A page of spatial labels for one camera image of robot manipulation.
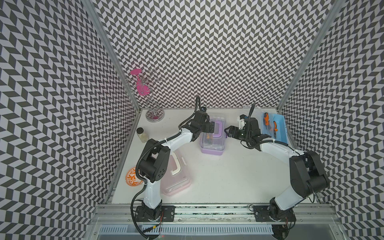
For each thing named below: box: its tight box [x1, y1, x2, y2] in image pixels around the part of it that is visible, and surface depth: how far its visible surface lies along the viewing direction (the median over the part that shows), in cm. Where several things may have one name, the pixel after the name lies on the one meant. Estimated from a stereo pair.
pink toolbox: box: [160, 150, 191, 196], surface depth 75 cm
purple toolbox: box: [199, 117, 227, 156], surface depth 92 cm
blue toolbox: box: [261, 111, 289, 144], surface depth 104 cm
